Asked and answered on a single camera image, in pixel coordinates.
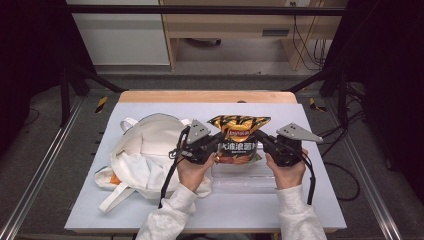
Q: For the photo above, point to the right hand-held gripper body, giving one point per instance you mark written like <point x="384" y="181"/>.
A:
<point x="283" y="150"/>

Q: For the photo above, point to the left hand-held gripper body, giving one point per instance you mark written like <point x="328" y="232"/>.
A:
<point x="198" y="146"/>

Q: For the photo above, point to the yellow chips bag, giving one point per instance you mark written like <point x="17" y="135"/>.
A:
<point x="238" y="133"/>

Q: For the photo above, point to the white patterned tote bag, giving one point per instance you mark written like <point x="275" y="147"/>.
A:
<point x="150" y="136"/>

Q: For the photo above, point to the clear plastic box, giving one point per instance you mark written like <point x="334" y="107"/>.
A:
<point x="243" y="181"/>

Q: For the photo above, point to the person's right hand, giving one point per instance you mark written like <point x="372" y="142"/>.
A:
<point x="288" y="175"/>

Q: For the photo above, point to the person's left hand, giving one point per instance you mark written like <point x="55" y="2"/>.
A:
<point x="193" y="175"/>

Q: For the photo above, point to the yellow black tape strip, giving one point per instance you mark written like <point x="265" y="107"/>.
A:
<point x="315" y="105"/>
<point x="101" y="104"/>

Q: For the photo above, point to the white table mat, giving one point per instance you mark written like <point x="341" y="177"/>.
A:
<point x="233" y="213"/>

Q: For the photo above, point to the black metal stand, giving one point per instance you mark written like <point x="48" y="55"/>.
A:
<point x="65" y="96"/>
<point x="342" y="100"/>

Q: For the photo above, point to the wooden desk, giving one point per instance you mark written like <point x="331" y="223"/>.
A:
<point x="230" y="25"/>

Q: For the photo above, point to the white cabinet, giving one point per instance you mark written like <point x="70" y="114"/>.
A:
<point x="123" y="36"/>

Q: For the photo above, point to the black curtain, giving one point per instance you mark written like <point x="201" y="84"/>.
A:
<point x="30" y="50"/>
<point x="390" y="66"/>

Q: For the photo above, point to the aluminium rail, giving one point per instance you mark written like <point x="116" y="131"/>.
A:
<point x="40" y="166"/>
<point x="373" y="193"/>

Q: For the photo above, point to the black horizontal frame bar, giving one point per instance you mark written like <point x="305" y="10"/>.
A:
<point x="200" y="10"/>

